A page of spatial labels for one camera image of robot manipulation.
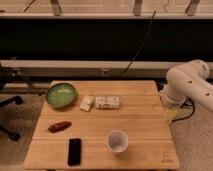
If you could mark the green ceramic bowl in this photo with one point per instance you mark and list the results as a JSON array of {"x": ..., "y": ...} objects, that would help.
[{"x": 60, "y": 95}]

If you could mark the white paper cup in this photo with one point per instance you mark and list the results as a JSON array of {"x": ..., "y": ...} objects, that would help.
[{"x": 117, "y": 141}]

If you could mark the small white box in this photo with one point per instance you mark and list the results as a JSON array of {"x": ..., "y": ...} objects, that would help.
[{"x": 87, "y": 103}]

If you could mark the red sausage toy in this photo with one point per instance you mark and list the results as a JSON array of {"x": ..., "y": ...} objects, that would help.
[{"x": 59, "y": 126}]

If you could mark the black office chair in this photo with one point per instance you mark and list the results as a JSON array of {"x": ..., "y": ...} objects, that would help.
[{"x": 8, "y": 106}]

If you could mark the wooden table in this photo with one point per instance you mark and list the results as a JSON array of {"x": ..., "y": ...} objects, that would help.
[{"x": 141, "y": 116}]

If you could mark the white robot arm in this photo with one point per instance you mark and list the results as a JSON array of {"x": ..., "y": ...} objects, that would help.
[{"x": 188, "y": 80}]

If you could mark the black smartphone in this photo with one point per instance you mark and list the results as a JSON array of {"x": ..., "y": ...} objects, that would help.
[{"x": 74, "y": 152}]

